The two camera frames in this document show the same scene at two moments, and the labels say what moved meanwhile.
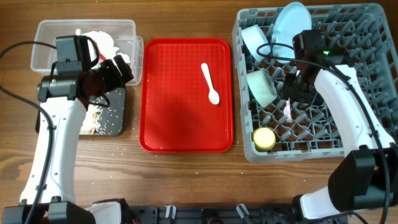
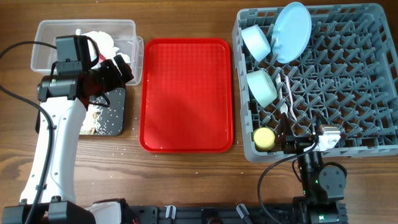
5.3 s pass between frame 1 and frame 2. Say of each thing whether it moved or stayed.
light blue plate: stayed
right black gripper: moved
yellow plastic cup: stayed
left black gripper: stayed
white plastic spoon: moved
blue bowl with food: stayed
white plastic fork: moved
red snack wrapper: stayed
